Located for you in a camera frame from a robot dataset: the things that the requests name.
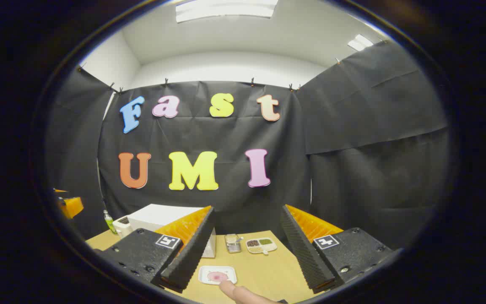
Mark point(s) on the white divided dish with beans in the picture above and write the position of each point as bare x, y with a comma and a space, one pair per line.
261, 245

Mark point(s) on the white microwave oven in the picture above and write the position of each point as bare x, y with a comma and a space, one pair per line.
158, 215

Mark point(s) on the large ceiling light panel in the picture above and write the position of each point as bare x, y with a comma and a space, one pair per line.
226, 9

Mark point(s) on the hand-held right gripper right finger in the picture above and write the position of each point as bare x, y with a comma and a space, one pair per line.
304, 253

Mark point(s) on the pink meat slice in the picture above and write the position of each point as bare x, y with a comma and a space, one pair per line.
217, 276

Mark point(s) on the white square plate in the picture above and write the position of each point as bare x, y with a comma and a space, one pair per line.
226, 270

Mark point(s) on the small ceiling light panel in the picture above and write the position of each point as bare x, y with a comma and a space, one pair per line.
360, 42

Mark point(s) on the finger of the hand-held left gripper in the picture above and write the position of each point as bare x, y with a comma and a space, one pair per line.
72, 207

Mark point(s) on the green drink bottle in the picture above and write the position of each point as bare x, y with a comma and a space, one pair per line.
109, 222

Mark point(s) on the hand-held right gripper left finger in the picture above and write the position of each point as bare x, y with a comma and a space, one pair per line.
188, 253

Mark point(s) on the white toaster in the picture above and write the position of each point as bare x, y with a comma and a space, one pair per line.
122, 226

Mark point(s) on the black backdrop cloth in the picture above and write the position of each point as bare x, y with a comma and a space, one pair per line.
344, 147

